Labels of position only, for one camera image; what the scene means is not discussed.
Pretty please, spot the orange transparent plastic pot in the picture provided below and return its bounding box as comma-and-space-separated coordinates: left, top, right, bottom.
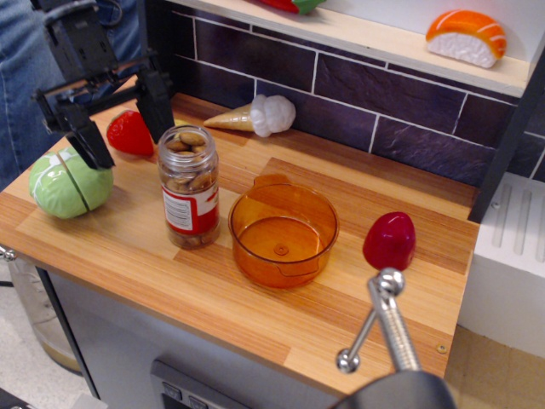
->
228, 174, 340, 289

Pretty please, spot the green toy cabbage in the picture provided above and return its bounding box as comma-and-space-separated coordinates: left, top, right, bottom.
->
29, 147, 114, 219

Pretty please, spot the toy ice cream cone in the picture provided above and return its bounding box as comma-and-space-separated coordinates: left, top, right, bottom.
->
204, 95, 296, 137

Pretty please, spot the red toy strawberry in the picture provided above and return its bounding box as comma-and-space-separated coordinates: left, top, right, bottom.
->
106, 110, 154, 157

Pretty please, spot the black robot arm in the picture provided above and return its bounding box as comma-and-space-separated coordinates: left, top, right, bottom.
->
32, 1, 174, 170

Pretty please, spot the grey oven control panel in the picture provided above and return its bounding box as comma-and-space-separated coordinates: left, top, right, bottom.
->
150, 360, 245, 409

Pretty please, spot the dark grey left shelf post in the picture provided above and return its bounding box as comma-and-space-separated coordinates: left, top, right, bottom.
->
141, 1, 196, 94

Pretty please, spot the wooden wall shelf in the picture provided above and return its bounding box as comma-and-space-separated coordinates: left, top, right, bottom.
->
178, 1, 536, 97

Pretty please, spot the white ridged sink unit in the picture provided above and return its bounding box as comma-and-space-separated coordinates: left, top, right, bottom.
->
458, 173, 544, 357

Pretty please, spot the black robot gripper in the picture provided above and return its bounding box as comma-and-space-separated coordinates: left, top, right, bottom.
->
32, 1, 175, 170

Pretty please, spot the red toy chili pepper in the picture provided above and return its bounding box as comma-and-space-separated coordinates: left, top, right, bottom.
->
260, 0, 324, 15

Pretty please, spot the toy salmon sushi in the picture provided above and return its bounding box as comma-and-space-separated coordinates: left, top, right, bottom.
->
426, 9, 508, 69

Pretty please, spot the dark red toy fruit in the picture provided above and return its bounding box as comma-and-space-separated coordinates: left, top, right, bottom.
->
363, 211, 416, 271

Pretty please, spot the clear almond jar red label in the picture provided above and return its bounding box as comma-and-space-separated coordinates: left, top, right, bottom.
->
158, 125, 220, 250

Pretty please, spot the dark grey shelf post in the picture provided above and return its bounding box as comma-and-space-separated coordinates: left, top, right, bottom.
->
141, 1, 196, 94
468, 51, 544, 223

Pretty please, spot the silver knob left edge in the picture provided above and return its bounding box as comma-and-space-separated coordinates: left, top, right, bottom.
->
0, 246, 17, 262

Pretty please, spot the person in blue jeans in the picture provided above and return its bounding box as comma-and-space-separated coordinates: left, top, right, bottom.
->
1, 1, 143, 188

